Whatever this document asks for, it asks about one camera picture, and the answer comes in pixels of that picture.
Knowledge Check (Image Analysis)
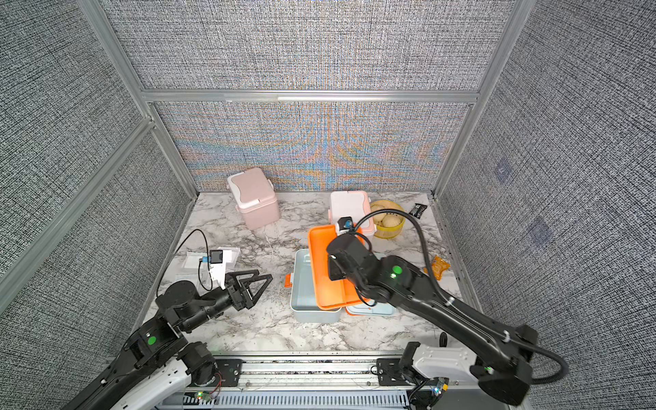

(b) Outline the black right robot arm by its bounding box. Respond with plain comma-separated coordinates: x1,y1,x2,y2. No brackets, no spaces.
326,234,538,406

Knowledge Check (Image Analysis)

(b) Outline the orange tray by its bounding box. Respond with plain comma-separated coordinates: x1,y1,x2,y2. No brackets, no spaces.
309,225,362,311

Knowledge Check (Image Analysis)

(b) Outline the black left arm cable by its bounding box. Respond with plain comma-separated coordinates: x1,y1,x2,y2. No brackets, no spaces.
155,228,214,298

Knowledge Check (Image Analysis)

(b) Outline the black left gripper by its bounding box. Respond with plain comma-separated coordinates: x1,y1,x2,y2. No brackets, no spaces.
182,269,272,335

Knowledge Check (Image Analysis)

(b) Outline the blue orange first aid box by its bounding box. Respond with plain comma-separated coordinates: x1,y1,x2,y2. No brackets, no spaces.
284,248,398,325

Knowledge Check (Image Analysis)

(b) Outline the orange small object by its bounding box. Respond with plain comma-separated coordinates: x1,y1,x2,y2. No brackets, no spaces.
430,256,451,281

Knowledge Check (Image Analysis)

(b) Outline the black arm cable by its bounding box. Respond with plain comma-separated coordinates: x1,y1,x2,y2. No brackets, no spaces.
155,228,214,298
353,208,570,385

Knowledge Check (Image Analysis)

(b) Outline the yellow bamboo steamer basket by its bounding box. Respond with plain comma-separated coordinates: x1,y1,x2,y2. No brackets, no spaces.
371,200,405,239

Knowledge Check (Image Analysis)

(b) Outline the aluminium front rail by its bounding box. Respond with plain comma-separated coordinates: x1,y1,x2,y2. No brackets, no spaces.
153,353,493,410

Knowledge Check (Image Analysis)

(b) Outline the pink first aid box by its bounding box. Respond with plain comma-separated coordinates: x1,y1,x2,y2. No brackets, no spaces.
227,167,281,230

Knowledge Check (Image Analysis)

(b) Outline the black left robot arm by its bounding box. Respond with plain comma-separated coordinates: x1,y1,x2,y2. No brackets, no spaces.
65,270,273,409

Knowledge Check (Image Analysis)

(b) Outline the small black wrapper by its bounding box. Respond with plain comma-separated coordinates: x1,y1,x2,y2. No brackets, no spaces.
409,203,428,219

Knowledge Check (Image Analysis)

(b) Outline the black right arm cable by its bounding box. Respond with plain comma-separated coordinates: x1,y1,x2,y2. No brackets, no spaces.
353,208,570,385

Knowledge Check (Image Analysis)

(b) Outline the white gauze packet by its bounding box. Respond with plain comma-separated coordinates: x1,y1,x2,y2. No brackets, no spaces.
181,252,207,270
218,247,241,265

